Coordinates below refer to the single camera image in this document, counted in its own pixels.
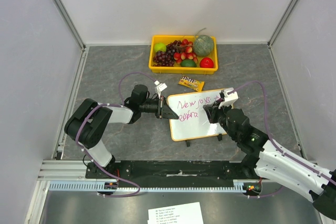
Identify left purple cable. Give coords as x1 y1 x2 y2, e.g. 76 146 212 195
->
75 72 157 198

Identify white printed paper sheet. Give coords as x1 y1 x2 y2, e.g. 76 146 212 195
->
148 202 204 224

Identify green apple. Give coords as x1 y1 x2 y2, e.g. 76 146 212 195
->
154 42 166 53

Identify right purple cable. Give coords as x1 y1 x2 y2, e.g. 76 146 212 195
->
230 81 336 199

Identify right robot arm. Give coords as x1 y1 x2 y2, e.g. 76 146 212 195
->
203 102 335 220

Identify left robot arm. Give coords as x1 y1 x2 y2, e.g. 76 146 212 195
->
64 81 179 178

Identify red tomato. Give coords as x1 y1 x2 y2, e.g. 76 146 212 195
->
199 57 214 68

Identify dark purple grape bunch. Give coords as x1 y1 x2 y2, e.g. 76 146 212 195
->
153 41 175 67

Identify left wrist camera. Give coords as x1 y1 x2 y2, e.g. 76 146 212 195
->
154 80 167 99

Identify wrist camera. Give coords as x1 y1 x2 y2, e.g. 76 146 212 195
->
154 80 167 99
218 88 239 108

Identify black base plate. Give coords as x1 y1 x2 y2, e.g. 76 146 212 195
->
85 159 263 188

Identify yellow plastic tray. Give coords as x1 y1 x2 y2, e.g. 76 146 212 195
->
148 35 218 74

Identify purple cable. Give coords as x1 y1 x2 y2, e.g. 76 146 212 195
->
75 72 157 198
230 81 336 199

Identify yellow candy packet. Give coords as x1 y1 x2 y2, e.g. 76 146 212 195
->
179 75 205 92

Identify grey slotted cable duct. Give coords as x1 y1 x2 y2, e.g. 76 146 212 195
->
49 180 248 194

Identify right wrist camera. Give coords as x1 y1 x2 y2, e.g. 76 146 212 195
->
218 88 239 108

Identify yellow framed whiteboard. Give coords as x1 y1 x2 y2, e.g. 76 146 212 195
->
167 89 226 142

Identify green netted melon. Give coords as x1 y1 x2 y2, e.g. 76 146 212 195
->
193 28 215 57

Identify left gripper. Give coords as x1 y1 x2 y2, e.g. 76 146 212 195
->
139 96 177 120

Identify red grape bunch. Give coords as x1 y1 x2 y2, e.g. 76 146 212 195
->
172 39 198 66

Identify green avocado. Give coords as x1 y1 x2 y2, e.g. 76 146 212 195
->
180 59 197 68

